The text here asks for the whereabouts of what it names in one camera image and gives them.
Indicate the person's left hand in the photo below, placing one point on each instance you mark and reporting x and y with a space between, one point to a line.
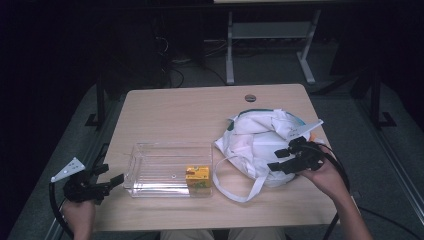
79 215

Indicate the grey round table grommet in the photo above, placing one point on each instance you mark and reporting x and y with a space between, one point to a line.
250 98

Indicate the aluminium frame rail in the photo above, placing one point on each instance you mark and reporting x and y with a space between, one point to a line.
393 156
83 156

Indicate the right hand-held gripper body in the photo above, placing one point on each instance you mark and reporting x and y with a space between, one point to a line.
305 156

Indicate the white metal desk frame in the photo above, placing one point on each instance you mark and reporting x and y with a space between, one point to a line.
229 50

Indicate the white cloth tote bag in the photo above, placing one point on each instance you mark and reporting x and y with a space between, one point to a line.
250 140

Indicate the person's right hand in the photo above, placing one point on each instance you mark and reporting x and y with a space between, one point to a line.
330 180

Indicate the clear plastic tray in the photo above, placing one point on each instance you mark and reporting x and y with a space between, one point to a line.
160 173

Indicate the yellow juice carton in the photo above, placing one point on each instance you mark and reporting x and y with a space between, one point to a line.
198 177

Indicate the black metal stand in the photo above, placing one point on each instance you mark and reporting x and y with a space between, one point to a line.
101 100
376 100

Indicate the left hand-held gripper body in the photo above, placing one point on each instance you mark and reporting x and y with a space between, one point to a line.
78 190

